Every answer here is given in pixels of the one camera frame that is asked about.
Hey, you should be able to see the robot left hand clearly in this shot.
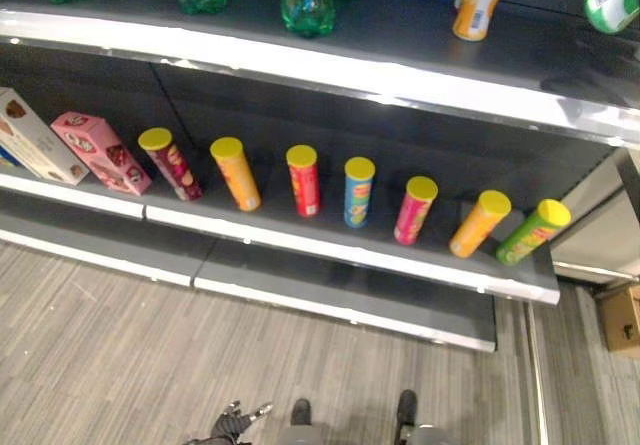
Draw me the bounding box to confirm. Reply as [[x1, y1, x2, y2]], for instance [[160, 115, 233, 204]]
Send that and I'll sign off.
[[209, 399, 275, 444]]

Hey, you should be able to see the robot left leg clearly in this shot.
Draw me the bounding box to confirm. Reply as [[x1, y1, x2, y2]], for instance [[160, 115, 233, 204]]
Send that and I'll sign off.
[[276, 424, 327, 445]]

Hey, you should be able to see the robot leg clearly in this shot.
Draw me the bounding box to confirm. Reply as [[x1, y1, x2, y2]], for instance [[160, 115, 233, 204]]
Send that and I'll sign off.
[[276, 424, 327, 445], [398, 423, 452, 445]]

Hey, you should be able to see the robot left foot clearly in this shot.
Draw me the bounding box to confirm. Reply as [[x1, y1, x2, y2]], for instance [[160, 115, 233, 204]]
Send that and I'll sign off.
[[290, 397, 313, 427]]

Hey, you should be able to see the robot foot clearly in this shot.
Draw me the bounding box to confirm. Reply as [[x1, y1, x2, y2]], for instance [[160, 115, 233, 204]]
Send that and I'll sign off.
[[395, 389, 419, 427], [290, 397, 313, 427]]

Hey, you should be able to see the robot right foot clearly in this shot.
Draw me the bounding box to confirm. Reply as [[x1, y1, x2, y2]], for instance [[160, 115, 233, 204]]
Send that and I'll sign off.
[[395, 389, 419, 427]]

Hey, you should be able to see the grey bottom shelf board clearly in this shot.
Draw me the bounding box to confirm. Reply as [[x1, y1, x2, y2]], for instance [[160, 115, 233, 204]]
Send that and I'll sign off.
[[0, 203, 499, 354]]

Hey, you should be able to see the grey shelf board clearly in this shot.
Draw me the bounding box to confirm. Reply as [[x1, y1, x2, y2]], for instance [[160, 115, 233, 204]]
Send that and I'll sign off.
[[0, 168, 561, 307], [0, 203, 499, 354], [0, 0, 640, 149]]

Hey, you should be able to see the robot right leg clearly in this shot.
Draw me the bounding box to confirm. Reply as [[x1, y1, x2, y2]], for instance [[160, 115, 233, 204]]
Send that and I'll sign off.
[[398, 423, 452, 445]]

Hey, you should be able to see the grey middle shelf board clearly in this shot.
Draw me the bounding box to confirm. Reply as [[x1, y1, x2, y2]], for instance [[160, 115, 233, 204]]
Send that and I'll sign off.
[[0, 168, 561, 307]]

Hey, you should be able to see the orange chips can yellow lid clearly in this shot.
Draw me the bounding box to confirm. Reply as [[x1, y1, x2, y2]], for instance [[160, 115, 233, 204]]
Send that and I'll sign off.
[[209, 136, 263, 213], [448, 189, 513, 259]]

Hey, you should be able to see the red chips can yellow lid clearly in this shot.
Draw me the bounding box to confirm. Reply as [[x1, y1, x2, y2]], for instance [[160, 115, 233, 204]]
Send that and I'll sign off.
[[285, 144, 322, 218]]

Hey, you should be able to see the blue chips can yellow lid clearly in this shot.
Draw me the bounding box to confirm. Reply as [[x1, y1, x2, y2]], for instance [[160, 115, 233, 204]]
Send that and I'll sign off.
[[342, 156, 377, 230]]

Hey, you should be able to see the maroon chips can yellow lid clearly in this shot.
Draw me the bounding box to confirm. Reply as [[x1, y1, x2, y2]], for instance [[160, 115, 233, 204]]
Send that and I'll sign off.
[[137, 127, 204, 202]]

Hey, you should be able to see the pink chips can yellow lid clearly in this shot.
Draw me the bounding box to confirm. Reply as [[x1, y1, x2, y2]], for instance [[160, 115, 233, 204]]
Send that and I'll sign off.
[[393, 175, 440, 246]]

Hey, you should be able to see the pink snack box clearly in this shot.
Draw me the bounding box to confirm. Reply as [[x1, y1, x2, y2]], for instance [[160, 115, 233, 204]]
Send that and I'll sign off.
[[50, 110, 153, 197]]

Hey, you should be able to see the dark shelf back panel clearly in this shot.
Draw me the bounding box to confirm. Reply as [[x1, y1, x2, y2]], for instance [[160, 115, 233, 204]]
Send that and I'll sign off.
[[0, 40, 617, 212]]

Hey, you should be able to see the white cookie box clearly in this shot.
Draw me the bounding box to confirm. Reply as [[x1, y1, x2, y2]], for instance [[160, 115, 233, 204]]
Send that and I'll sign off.
[[0, 86, 91, 187]]

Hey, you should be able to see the blue box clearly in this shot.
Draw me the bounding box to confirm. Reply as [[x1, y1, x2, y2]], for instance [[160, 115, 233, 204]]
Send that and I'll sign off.
[[0, 143, 23, 170]]

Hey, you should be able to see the green chips can yellow lid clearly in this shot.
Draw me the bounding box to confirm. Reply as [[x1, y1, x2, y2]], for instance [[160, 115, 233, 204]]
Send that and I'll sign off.
[[495, 198, 573, 268]]

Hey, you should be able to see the brown cardboard box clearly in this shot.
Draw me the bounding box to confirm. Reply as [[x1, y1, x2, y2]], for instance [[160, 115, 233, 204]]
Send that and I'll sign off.
[[598, 284, 640, 359]]

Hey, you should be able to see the grey top shelf board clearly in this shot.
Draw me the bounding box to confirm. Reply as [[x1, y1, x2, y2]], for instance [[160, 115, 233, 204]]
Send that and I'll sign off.
[[0, 0, 640, 149]]

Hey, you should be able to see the orange canister with white lid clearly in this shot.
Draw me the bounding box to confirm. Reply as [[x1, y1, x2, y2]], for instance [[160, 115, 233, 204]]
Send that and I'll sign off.
[[451, 0, 513, 43]]

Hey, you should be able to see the green and white bottle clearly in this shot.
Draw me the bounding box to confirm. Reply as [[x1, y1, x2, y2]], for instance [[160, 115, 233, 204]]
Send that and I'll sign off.
[[583, 0, 640, 35]]

